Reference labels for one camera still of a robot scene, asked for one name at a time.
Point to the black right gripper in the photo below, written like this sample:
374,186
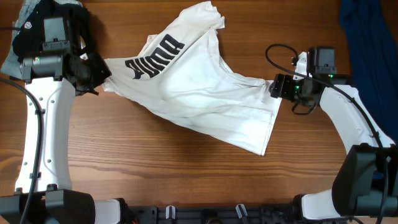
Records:
278,88

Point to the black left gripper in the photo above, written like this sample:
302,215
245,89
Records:
97,60

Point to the white Puma t-shirt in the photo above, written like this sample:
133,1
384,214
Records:
180,76

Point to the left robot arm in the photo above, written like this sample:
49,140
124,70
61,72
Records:
43,191

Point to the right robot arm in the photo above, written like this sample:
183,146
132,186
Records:
366,184

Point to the black garment with logo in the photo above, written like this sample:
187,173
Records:
31,31

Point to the light blue folded garment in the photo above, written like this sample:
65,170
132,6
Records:
11,65

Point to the navy blue garment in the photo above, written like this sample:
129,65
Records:
373,56

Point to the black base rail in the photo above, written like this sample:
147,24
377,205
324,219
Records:
226,215

